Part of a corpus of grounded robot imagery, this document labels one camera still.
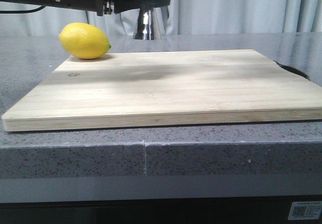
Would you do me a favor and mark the yellow lemon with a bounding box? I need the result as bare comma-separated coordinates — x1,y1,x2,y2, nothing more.
58,23,111,59

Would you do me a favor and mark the black cable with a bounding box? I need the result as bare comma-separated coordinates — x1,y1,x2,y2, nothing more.
0,5,46,14

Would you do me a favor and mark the grey curtain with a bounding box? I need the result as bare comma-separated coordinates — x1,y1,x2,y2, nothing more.
1,0,321,36

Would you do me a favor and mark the steel jigger measuring cup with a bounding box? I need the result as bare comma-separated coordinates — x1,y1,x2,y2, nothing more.
133,7,161,40

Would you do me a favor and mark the wooden cutting board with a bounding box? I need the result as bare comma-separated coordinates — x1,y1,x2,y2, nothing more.
2,49,321,132

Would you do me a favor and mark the white QR code sticker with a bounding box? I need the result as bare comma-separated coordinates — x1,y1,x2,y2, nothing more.
288,201,321,220

